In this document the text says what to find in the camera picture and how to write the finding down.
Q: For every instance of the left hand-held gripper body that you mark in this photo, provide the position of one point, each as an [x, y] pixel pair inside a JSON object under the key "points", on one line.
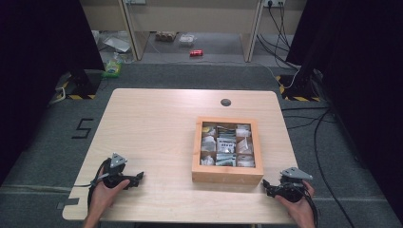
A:
{"points": [[114, 177]]}

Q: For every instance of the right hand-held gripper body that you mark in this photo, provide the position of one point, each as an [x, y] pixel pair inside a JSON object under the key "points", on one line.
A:
{"points": [[291, 191]]}

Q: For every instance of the wooden box with glass lid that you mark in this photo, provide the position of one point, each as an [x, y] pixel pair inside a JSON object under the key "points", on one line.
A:
{"points": [[228, 177]]}

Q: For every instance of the person's right hand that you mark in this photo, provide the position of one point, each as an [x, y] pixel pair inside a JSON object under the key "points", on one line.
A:
{"points": [[301, 212]]}

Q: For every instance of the person's left hand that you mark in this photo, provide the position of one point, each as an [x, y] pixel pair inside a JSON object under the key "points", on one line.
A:
{"points": [[104, 199]]}

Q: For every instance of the group of tea bag packets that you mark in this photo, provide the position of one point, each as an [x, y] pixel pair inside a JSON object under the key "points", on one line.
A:
{"points": [[226, 145]]}

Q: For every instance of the yellow black hazard tape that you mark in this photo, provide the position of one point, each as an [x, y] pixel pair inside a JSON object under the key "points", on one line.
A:
{"points": [[76, 97], [301, 98]]}

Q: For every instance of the black stand base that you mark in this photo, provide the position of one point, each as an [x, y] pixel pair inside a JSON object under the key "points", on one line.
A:
{"points": [[297, 86], [83, 85]]}

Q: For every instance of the green plastic bag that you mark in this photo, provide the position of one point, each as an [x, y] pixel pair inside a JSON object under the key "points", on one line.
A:
{"points": [[112, 68]]}

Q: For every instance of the white plastic sheet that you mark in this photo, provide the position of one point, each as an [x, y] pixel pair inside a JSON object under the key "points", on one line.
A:
{"points": [[118, 43]]}

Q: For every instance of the black curtain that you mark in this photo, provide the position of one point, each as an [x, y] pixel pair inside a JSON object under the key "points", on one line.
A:
{"points": [[38, 63], [364, 79]]}

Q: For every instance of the red can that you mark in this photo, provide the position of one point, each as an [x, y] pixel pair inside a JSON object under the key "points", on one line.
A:
{"points": [[196, 53]]}

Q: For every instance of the clear plastic container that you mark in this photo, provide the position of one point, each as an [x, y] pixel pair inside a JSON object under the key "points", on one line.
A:
{"points": [[187, 39]]}

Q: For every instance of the white wall power outlet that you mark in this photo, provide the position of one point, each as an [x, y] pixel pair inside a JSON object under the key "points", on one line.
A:
{"points": [[273, 3]]}

